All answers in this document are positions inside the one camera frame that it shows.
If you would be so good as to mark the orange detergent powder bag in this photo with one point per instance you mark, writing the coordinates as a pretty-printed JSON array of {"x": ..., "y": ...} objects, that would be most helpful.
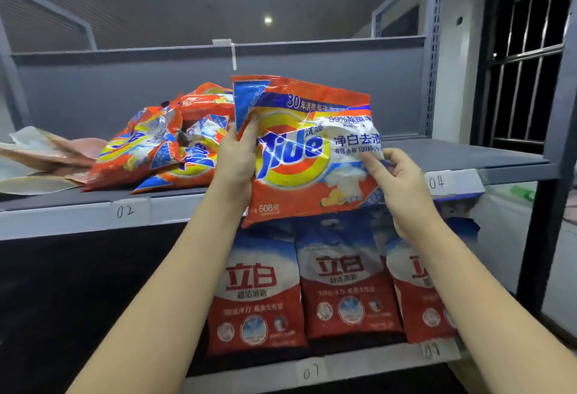
[
  {"x": 135, "y": 150},
  {"x": 207, "y": 100},
  {"x": 194, "y": 159},
  {"x": 297, "y": 150}
]

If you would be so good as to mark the person's right hand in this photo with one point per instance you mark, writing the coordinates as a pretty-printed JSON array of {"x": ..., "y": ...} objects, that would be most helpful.
[{"x": 405, "y": 195}]

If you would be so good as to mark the black window bars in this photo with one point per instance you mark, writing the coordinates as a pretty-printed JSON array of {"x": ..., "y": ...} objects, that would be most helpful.
[{"x": 523, "y": 55}]

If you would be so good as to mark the green object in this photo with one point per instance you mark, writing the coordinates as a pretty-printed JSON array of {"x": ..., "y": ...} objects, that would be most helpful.
[{"x": 524, "y": 192}]

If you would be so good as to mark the grey metal shelf rack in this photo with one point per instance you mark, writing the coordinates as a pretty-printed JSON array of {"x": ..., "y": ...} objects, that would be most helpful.
[{"x": 315, "y": 69}]

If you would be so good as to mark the person's left forearm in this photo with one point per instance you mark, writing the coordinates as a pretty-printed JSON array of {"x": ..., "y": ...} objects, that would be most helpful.
[{"x": 180, "y": 281}]

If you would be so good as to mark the person's right thumb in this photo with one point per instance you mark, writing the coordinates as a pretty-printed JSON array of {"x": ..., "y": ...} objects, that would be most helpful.
[{"x": 374, "y": 170}]

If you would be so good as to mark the person's left thumb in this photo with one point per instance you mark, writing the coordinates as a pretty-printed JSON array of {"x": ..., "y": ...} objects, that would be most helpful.
[{"x": 248, "y": 135}]

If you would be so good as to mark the crumpled beige paper sack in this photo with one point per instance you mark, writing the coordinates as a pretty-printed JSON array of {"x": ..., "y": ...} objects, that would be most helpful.
[{"x": 40, "y": 159}]

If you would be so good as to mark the person's right forearm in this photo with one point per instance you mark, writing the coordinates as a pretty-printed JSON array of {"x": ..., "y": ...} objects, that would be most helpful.
[{"x": 473, "y": 308}]

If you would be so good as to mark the person's left hand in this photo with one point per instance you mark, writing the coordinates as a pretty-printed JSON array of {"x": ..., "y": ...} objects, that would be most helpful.
[{"x": 232, "y": 163}]

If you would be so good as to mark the round ceiling light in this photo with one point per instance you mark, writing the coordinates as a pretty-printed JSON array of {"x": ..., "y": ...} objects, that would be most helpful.
[{"x": 268, "y": 20}]

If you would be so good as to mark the red and blue detergent bag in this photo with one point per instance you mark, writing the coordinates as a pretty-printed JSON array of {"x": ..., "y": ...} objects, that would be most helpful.
[
  {"x": 257, "y": 294},
  {"x": 347, "y": 290},
  {"x": 419, "y": 299}
]

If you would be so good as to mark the white paper shelf label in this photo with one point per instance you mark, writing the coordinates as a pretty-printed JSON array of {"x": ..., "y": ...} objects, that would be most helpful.
[
  {"x": 130, "y": 211},
  {"x": 453, "y": 182},
  {"x": 439, "y": 349},
  {"x": 311, "y": 371}
]

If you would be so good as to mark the white tape strip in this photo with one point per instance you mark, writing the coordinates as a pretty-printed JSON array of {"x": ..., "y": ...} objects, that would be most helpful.
[{"x": 231, "y": 53}]

